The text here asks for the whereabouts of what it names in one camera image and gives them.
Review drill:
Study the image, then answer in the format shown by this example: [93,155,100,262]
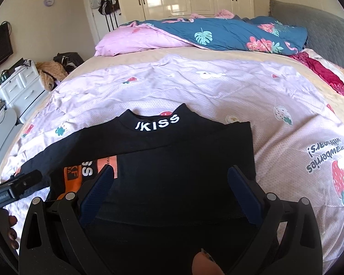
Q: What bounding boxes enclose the black IKISS long-sleeve shirt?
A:
[20,105,256,274]

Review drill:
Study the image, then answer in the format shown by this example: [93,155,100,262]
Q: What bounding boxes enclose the left hand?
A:
[0,209,20,250]

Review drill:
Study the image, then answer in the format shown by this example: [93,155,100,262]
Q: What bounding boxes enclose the right hand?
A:
[192,248,224,275]

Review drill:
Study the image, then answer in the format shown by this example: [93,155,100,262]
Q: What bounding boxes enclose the pink strawberry print quilt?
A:
[0,48,344,271]

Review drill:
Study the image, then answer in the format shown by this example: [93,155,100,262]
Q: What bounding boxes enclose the white drawer cabinet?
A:
[0,60,49,124]

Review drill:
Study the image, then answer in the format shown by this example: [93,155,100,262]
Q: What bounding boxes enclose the tan fuzzy garment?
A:
[36,60,68,91]

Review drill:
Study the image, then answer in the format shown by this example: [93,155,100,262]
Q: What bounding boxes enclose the black bag on floor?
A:
[53,52,84,74]

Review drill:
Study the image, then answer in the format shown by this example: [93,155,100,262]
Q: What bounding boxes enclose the red and cream pillow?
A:
[290,48,344,96]

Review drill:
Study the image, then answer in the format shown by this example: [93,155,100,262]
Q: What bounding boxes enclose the beige bed sheet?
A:
[0,47,344,183]

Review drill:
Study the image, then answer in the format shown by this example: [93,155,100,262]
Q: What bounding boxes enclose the white door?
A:
[83,0,125,45]

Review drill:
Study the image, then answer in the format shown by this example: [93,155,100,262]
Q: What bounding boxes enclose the blue floral duvet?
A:
[94,9,309,57]

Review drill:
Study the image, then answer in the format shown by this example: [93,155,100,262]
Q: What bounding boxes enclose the grey quilted headboard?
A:
[269,0,344,68]

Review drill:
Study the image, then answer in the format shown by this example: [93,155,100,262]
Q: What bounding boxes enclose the hanging bags on door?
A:
[90,0,120,16]

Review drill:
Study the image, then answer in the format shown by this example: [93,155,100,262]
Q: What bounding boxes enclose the round wall clock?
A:
[44,0,54,7]

